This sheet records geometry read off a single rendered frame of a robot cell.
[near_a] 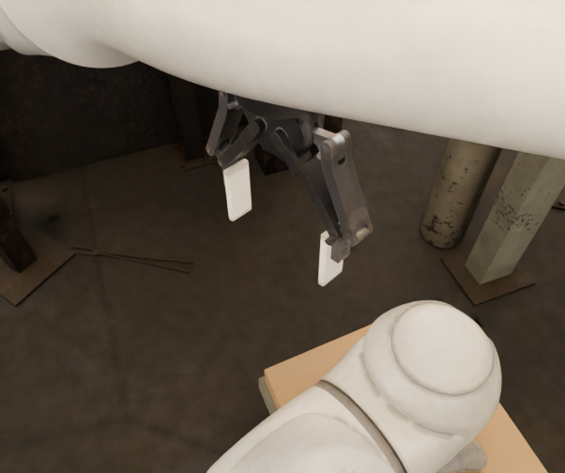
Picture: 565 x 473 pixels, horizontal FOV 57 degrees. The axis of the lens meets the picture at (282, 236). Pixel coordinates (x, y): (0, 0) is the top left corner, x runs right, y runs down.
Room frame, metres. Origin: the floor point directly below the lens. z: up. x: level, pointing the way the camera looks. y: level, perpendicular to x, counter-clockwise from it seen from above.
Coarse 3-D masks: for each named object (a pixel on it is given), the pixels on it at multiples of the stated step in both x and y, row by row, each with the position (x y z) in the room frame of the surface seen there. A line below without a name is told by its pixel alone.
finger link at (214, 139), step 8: (224, 96) 0.39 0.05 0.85; (232, 96) 0.40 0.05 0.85; (224, 104) 0.39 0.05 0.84; (224, 112) 0.39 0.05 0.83; (232, 112) 0.40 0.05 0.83; (240, 112) 0.41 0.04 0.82; (216, 120) 0.40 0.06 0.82; (224, 120) 0.39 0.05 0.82; (232, 120) 0.40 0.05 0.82; (216, 128) 0.40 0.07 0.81; (224, 128) 0.40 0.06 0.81; (232, 128) 0.41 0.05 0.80; (216, 136) 0.40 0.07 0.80; (224, 136) 0.41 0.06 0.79; (232, 136) 0.42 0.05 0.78; (208, 144) 0.41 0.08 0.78; (216, 144) 0.40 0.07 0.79; (208, 152) 0.41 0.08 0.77; (216, 152) 0.41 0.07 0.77
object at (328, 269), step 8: (320, 248) 0.29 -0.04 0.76; (328, 248) 0.29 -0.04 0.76; (320, 256) 0.29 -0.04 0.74; (328, 256) 0.29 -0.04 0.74; (320, 264) 0.29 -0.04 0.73; (328, 264) 0.29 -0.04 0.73; (336, 264) 0.30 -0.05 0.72; (320, 272) 0.29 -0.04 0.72; (328, 272) 0.29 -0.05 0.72; (336, 272) 0.30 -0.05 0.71; (320, 280) 0.29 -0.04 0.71; (328, 280) 0.29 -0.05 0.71
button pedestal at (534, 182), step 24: (528, 168) 0.76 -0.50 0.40; (552, 168) 0.75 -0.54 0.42; (504, 192) 0.79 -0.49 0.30; (528, 192) 0.74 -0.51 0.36; (552, 192) 0.76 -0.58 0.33; (504, 216) 0.76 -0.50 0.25; (528, 216) 0.75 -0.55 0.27; (480, 240) 0.79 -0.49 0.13; (504, 240) 0.74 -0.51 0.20; (528, 240) 0.77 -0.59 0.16; (456, 264) 0.81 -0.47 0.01; (480, 264) 0.76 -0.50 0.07; (504, 264) 0.76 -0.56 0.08; (480, 288) 0.73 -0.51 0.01; (504, 288) 0.73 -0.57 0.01
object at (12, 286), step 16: (0, 208) 0.82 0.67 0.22; (0, 224) 0.80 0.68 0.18; (16, 224) 0.83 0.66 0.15; (0, 240) 0.78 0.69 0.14; (16, 240) 0.81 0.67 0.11; (32, 240) 0.89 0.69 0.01; (48, 240) 0.89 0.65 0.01; (0, 256) 0.83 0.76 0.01; (16, 256) 0.79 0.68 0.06; (32, 256) 0.82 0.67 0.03; (48, 256) 0.83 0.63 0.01; (64, 256) 0.83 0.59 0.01; (0, 272) 0.78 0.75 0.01; (16, 272) 0.78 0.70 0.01; (32, 272) 0.78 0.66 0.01; (48, 272) 0.78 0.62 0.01; (0, 288) 0.73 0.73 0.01; (16, 288) 0.73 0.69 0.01; (32, 288) 0.73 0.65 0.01; (16, 304) 0.68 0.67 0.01
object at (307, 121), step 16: (256, 112) 0.33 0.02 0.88; (272, 112) 0.33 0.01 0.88; (288, 112) 0.33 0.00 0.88; (304, 112) 0.33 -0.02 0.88; (272, 128) 0.35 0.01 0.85; (288, 128) 0.34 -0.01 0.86; (304, 128) 0.33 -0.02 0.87; (320, 128) 0.34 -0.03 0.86; (272, 144) 0.35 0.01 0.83; (304, 144) 0.33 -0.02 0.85
